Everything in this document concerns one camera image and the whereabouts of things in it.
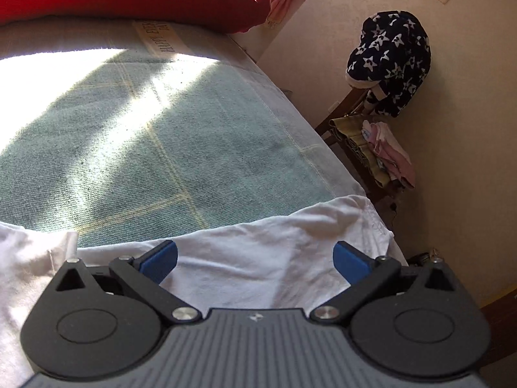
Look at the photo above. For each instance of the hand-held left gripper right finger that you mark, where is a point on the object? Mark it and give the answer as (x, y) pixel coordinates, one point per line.
(349, 260)

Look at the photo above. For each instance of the olive striped seat cushion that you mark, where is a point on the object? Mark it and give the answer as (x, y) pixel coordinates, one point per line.
(351, 141)

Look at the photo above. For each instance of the dark star-printed garment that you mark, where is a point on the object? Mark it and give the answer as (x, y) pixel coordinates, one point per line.
(391, 60)

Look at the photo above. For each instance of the white printed t-shirt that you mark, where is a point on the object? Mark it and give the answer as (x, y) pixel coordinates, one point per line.
(242, 250)

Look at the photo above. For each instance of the wooden chair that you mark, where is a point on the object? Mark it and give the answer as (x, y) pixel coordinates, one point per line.
(347, 109)

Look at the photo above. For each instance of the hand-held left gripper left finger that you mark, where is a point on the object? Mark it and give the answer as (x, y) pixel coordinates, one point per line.
(159, 260)

